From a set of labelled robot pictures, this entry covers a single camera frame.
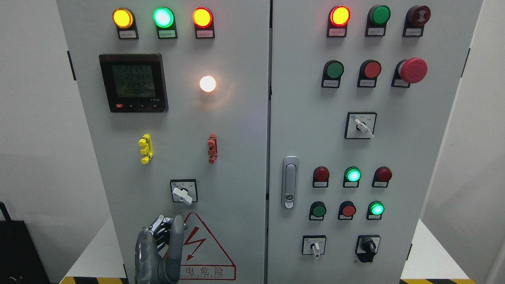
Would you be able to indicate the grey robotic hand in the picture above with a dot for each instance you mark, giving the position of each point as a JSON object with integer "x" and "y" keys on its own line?
{"x": 158, "y": 251}

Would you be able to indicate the white rotary switch door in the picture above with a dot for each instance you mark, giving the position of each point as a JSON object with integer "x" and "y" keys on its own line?
{"x": 184, "y": 190}

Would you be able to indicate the yellow indicator light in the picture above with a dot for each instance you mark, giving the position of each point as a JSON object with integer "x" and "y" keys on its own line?
{"x": 125, "y": 23}

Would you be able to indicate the red triangular warning sticker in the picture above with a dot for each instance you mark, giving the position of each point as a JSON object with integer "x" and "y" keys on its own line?
{"x": 203, "y": 257}

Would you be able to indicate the yellow terminal clip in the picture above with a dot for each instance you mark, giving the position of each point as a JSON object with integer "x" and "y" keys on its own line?
{"x": 146, "y": 150}

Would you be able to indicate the red terminal clip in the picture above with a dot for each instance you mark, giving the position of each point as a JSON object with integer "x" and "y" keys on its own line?
{"x": 212, "y": 148}

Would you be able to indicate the black bag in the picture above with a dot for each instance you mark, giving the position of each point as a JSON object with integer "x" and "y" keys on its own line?
{"x": 19, "y": 259}

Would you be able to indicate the grey left cabinet door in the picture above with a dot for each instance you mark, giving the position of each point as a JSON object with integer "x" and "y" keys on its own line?
{"x": 231, "y": 191}

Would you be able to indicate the grey cabinet door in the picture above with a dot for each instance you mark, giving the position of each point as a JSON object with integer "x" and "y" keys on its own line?
{"x": 231, "y": 191}
{"x": 309, "y": 122}

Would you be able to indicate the green push button lower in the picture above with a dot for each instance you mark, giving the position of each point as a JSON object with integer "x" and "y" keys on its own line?
{"x": 317, "y": 211}

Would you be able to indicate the green push button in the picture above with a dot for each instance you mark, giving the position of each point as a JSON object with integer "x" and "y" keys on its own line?
{"x": 317, "y": 211}
{"x": 332, "y": 72}

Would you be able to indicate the black digital power meter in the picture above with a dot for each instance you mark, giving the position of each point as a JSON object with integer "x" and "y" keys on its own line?
{"x": 134, "y": 83}

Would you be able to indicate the clear small light bulb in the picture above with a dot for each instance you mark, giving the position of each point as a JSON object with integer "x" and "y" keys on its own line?
{"x": 208, "y": 83}

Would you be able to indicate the dark red indicator left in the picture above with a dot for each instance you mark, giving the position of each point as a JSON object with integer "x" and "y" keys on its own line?
{"x": 320, "y": 177}

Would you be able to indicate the dark red indicator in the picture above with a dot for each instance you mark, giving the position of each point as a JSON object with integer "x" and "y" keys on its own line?
{"x": 320, "y": 177}
{"x": 382, "y": 176}

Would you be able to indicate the red push button lower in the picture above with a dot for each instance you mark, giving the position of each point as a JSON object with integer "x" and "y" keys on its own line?
{"x": 347, "y": 210}

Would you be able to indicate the red push button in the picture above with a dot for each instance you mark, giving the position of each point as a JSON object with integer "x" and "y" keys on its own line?
{"x": 368, "y": 73}
{"x": 347, "y": 210}

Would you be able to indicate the green lit indicator middle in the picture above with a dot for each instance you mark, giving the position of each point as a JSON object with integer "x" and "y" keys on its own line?
{"x": 351, "y": 177}

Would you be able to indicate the black rotary selector knob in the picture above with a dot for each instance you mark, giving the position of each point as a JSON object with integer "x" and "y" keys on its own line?
{"x": 367, "y": 247}

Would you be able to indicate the green lit button lower right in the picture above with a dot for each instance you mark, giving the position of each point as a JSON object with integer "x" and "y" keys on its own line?
{"x": 375, "y": 210}

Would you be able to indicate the green indicator light top left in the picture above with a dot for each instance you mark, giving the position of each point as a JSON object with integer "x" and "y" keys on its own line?
{"x": 165, "y": 22}

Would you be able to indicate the red-rimmed lit indicator light left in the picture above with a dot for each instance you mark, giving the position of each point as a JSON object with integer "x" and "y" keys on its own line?
{"x": 203, "y": 23}

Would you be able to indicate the dark red indicator right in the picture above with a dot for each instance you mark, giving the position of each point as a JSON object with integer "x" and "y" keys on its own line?
{"x": 382, "y": 176}

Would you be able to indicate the green push button upper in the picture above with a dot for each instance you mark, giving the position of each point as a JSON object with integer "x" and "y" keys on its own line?
{"x": 332, "y": 72}

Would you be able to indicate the grey right cabinet door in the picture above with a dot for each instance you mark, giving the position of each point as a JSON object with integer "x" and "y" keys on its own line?
{"x": 309, "y": 122}

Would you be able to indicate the white cabinet base platform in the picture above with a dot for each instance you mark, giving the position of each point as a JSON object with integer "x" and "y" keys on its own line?
{"x": 428, "y": 263}

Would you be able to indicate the red push button upper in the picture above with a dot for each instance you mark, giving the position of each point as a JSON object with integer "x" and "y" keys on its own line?
{"x": 368, "y": 73}

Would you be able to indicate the red lit indicator light right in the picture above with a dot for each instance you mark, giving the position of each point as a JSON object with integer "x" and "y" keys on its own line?
{"x": 338, "y": 19}

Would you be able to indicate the red emergency stop button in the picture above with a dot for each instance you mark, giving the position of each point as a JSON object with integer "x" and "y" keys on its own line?
{"x": 409, "y": 71}

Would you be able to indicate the green unlit indicator top right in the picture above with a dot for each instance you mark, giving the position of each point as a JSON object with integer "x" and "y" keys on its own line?
{"x": 377, "y": 19}

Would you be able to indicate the dark red buzzer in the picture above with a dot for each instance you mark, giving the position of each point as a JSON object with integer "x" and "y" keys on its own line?
{"x": 415, "y": 20}

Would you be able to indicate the white rotary switch lower right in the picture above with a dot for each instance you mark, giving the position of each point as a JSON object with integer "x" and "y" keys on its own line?
{"x": 314, "y": 245}

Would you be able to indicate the white rotary switch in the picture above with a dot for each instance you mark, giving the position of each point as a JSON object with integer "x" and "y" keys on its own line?
{"x": 314, "y": 245}
{"x": 360, "y": 125}

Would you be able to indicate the silver door latch handle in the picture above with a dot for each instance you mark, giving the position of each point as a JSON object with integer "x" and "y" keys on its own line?
{"x": 289, "y": 181}

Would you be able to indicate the white rotary switch upper right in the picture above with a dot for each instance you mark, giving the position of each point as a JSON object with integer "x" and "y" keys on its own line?
{"x": 360, "y": 125}

